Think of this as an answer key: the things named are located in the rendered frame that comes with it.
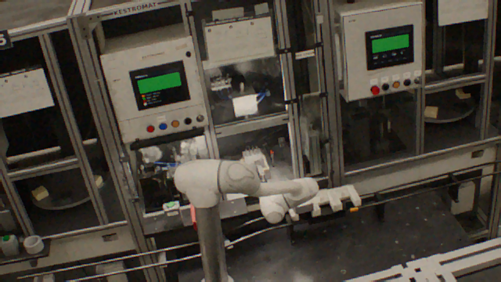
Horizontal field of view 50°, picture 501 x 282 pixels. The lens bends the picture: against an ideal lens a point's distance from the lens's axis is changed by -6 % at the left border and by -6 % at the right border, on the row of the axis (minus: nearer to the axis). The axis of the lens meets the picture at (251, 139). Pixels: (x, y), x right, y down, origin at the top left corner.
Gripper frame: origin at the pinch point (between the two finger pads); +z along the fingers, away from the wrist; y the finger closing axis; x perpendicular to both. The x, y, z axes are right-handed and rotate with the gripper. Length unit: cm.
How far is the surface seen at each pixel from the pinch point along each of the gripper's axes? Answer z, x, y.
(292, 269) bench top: -44, -4, -33
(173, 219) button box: -20, 48, -5
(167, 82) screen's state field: -10, 36, 64
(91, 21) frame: -8, 63, 99
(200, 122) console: -8.7, 24.7, 39.5
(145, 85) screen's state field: -10, 46, 65
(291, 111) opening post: -6.3, -19.6, 34.1
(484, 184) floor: 61, -178, -100
